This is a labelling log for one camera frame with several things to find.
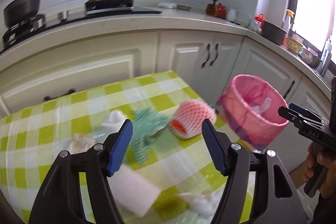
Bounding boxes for pink lined trash bin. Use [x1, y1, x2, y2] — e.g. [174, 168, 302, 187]
[216, 75, 288, 151]

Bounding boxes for white cup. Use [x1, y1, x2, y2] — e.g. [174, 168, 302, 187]
[227, 9, 237, 22]

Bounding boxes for person's right hand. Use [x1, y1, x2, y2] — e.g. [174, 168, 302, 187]
[303, 143, 336, 199]

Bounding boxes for black cabinet handle right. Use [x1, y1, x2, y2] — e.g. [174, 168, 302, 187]
[209, 43, 220, 67]

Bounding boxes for black gas stove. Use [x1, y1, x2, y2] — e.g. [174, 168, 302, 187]
[1, 7, 162, 53]

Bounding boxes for white crumpled paper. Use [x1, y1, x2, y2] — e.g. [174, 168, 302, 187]
[176, 190, 223, 219]

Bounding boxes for green wavy dishcloth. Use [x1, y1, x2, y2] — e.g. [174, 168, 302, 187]
[130, 107, 171, 165]

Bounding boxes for white kitchen cabinets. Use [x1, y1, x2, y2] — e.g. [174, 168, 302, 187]
[1, 27, 331, 117]

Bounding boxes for black cooking pot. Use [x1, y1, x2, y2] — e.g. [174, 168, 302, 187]
[3, 0, 41, 28]

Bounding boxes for white foam packing sheet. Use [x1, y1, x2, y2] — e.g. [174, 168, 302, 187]
[108, 164, 161, 217]

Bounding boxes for green white checkered tablecloth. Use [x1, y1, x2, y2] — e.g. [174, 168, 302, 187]
[1, 71, 227, 223]

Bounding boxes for black stove burner grate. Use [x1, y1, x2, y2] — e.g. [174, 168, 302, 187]
[84, 0, 134, 14]

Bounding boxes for black cabinet handle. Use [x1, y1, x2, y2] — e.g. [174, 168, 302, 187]
[209, 43, 220, 67]
[201, 43, 211, 68]

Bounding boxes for white crumpled tissue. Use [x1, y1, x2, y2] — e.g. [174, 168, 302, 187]
[101, 110, 127, 133]

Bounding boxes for yellow woven basket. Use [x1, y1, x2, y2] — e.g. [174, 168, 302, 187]
[286, 36, 303, 55]

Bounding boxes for black cabinet handle left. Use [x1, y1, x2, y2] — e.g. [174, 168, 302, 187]
[201, 43, 211, 68]

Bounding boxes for red fruit in foam net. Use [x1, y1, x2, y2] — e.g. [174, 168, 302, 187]
[169, 100, 217, 139]

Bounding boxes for black drawer handle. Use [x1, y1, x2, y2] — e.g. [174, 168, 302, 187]
[43, 89, 76, 102]

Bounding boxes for yellow sponge with tissue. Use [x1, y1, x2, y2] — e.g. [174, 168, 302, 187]
[68, 133, 96, 154]

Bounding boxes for red small container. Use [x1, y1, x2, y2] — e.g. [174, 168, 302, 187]
[255, 14, 266, 29]

